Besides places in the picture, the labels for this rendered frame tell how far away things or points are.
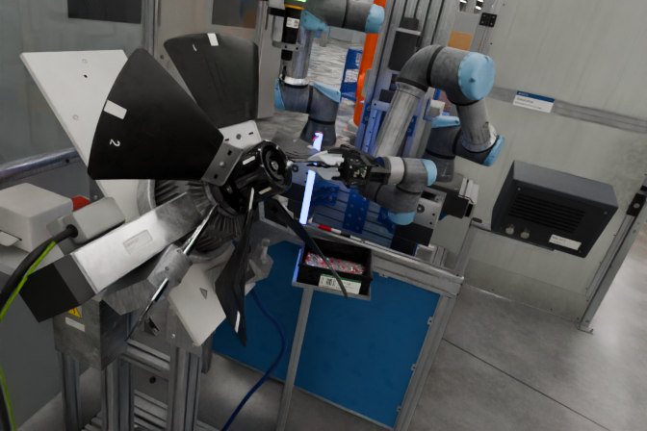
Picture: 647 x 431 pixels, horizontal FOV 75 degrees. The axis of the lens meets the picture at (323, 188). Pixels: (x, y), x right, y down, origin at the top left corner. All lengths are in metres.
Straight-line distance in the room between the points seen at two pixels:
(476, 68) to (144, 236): 0.87
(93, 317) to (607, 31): 2.58
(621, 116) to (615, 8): 0.56
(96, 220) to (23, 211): 0.45
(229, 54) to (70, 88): 0.34
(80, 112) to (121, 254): 0.36
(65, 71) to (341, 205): 1.11
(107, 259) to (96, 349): 0.50
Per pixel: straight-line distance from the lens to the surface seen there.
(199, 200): 0.95
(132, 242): 0.81
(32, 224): 1.25
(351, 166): 1.07
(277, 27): 0.95
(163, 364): 1.34
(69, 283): 0.74
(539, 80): 2.71
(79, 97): 1.05
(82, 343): 1.27
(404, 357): 1.65
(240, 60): 1.06
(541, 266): 3.05
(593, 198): 1.29
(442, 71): 1.22
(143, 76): 0.77
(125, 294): 0.85
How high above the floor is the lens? 1.55
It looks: 23 degrees down
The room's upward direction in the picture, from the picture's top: 11 degrees clockwise
